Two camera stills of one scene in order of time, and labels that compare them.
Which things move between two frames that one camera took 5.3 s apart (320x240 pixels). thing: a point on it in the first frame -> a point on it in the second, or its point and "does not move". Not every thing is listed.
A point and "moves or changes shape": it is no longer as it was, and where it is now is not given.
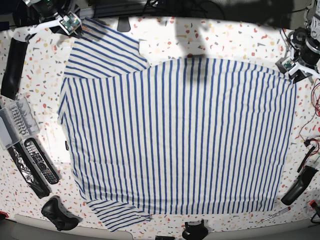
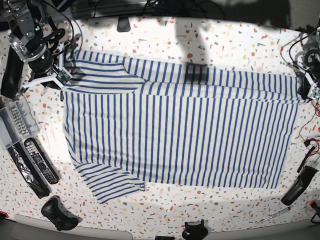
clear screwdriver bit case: x=17 y=122 does not move
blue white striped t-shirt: x=186 y=137 moves or changes shape
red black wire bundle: x=314 y=143 does not move
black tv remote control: x=51 y=175 does not move
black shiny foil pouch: x=28 y=172 does not move
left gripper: x=295 y=70 -> x=307 y=89
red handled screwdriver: x=285 y=210 does not move
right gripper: x=70 y=24 -> x=48 y=69
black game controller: x=54 y=211 does not move
